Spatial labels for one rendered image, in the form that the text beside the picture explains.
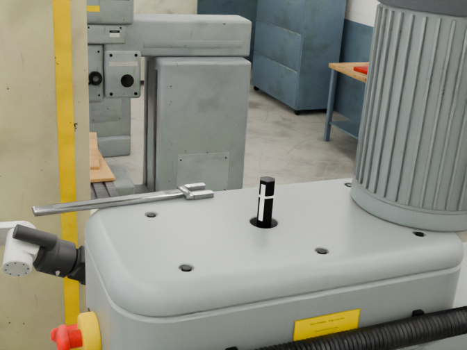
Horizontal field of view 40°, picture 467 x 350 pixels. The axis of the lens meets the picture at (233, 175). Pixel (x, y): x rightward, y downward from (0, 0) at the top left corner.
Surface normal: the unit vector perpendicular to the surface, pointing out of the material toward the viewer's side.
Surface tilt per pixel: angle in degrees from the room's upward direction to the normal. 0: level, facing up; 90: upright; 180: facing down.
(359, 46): 90
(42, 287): 90
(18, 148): 90
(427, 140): 90
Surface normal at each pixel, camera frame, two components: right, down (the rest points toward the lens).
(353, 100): -0.92, 0.08
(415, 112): -0.51, 0.29
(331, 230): 0.06, -0.93
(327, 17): 0.38, 0.36
